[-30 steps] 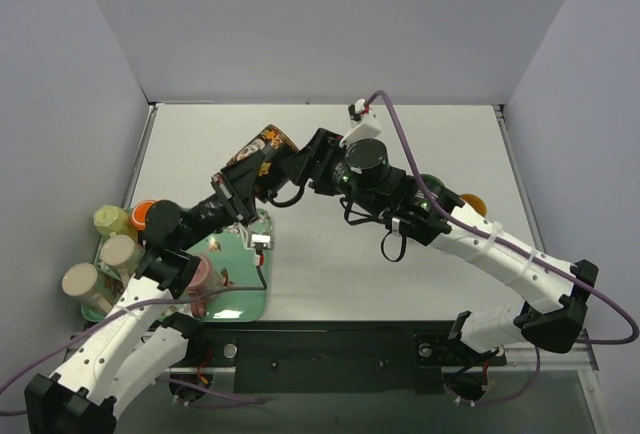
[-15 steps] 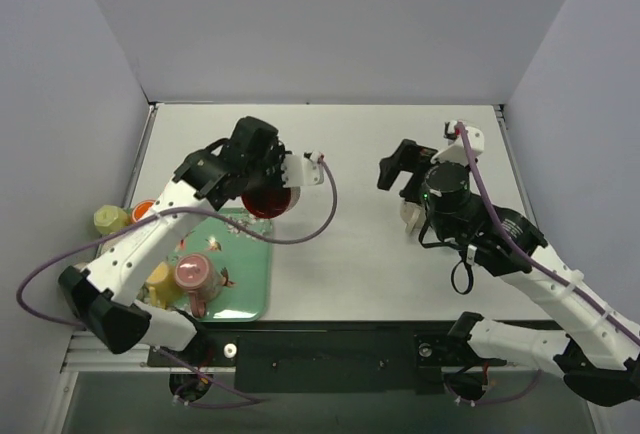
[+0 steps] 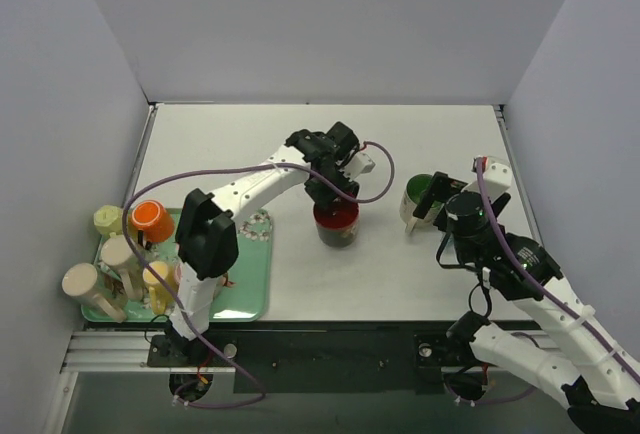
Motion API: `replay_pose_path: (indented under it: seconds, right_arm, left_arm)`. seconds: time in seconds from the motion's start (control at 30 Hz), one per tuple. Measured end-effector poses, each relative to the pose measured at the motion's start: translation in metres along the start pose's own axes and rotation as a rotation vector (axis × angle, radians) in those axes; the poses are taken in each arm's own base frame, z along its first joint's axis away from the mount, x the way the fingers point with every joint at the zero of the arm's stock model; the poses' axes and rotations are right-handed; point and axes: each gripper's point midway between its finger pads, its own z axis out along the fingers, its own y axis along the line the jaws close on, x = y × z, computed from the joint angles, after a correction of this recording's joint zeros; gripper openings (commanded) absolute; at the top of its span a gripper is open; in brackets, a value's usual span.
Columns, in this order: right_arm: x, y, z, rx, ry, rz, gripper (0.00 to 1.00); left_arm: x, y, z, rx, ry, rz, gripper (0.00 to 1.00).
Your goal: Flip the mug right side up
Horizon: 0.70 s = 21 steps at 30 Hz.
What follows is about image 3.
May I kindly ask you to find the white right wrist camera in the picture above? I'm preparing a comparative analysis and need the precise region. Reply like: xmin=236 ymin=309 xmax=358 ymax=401
xmin=481 ymin=156 xmax=513 ymax=203

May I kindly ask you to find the black mug red inside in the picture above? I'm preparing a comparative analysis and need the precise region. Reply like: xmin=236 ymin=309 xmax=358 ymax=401
xmin=312 ymin=201 xmax=360 ymax=248

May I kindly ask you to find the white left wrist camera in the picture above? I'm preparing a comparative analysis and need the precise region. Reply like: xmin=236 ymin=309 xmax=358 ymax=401
xmin=342 ymin=144 xmax=375 ymax=180

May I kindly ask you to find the cream mug green inside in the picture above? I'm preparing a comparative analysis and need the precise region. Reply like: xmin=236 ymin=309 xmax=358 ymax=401
xmin=399 ymin=174 xmax=442 ymax=235

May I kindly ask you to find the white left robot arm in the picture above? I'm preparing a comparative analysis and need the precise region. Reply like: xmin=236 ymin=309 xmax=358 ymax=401
xmin=170 ymin=122 xmax=359 ymax=342

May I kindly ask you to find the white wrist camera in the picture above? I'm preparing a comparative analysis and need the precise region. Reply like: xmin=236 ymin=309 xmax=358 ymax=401
xmin=342 ymin=144 xmax=375 ymax=180
xmin=481 ymin=156 xmax=513 ymax=203

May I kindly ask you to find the cream seahorse mug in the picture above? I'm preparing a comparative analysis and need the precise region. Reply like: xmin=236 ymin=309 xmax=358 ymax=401
xmin=100 ymin=235 xmax=145 ymax=301

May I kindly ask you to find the orange mug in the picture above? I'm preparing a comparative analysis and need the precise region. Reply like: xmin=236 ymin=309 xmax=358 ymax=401
xmin=129 ymin=200 xmax=175 ymax=244

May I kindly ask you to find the pale yellow mug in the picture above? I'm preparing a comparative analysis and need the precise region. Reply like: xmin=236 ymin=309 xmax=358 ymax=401
xmin=93 ymin=205 xmax=123 ymax=237

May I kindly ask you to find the pink mug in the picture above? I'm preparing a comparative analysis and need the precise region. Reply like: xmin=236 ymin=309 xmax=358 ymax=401
xmin=173 ymin=261 xmax=235 ymax=303

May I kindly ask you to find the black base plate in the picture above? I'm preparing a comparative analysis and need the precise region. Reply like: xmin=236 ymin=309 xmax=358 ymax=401
xmin=147 ymin=321 xmax=501 ymax=396

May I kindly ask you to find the green floral tray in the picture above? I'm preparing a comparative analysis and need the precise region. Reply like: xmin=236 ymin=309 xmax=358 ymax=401
xmin=81 ymin=207 xmax=274 ymax=324

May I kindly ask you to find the beige brown mug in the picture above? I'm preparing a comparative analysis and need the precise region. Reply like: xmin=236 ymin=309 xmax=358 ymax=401
xmin=61 ymin=263 xmax=128 ymax=323

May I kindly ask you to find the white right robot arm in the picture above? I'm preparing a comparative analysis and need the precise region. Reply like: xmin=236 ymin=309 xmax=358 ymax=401
xmin=411 ymin=164 xmax=639 ymax=433

